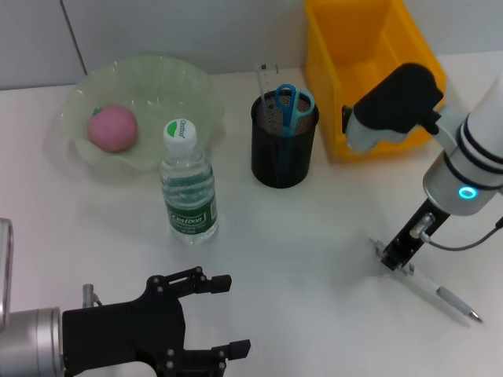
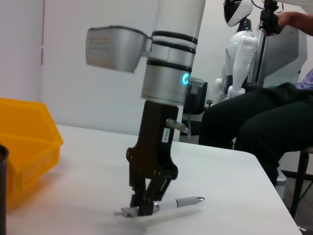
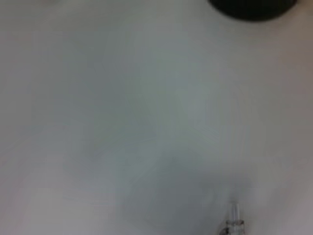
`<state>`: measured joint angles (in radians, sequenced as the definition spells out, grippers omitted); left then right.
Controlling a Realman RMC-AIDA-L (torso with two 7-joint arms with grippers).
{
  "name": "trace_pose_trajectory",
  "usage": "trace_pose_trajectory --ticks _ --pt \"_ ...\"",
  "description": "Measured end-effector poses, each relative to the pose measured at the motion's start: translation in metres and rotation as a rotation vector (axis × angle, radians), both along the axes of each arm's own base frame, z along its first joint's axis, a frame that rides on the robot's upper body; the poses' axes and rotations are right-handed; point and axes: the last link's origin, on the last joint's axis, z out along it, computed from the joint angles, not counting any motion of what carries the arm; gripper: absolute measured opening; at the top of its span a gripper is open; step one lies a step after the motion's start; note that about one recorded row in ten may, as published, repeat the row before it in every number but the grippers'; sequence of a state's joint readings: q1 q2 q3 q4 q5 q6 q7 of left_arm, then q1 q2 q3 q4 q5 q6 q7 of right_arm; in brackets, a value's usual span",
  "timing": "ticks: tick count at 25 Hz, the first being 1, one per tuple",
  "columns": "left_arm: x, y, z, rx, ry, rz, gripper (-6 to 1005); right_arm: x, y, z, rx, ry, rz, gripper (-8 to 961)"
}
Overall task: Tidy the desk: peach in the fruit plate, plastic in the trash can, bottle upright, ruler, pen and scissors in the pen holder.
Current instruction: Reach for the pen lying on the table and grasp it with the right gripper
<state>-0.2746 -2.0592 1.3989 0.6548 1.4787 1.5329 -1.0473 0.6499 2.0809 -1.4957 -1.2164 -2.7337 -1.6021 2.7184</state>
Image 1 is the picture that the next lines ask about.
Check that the clear plastic ruler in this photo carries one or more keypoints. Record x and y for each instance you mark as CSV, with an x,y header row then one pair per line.
x,y
265,82

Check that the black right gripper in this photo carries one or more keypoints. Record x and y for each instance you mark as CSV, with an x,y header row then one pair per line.
x,y
440,220

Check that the pink toy peach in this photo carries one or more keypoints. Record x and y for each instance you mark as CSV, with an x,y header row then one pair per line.
x,y
112,127

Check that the translucent green fruit plate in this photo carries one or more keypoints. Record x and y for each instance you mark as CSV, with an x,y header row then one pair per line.
x,y
157,82

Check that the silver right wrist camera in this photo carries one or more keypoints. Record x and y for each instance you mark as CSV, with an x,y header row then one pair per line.
x,y
401,98

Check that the black mesh pen holder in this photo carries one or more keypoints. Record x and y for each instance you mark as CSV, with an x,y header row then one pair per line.
x,y
283,165

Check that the clear green-label water bottle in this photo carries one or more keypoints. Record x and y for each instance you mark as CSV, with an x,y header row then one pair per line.
x,y
188,184

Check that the blue scissors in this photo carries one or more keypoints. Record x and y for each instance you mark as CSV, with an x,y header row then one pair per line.
x,y
292,118

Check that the white and grey pen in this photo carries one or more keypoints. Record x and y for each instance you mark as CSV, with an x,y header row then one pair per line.
x,y
452,300

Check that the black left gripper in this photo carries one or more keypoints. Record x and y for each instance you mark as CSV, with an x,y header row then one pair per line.
x,y
118,337

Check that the yellow plastic bin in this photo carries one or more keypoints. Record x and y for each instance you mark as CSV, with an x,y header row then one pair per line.
x,y
353,39

